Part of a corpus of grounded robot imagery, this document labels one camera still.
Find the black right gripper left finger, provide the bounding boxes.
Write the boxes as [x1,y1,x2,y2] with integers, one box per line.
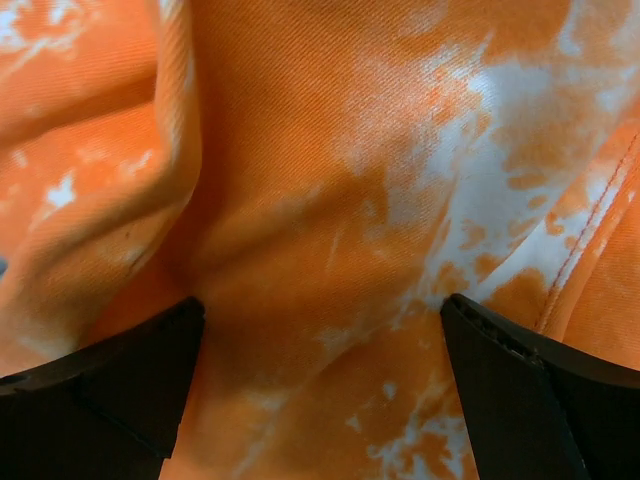
[1,298,205,480]

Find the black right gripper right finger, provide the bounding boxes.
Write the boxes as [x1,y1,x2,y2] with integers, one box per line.
[441,294,639,480]

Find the orange tie-dye trousers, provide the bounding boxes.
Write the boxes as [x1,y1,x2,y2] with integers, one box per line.
[1,1,639,479]

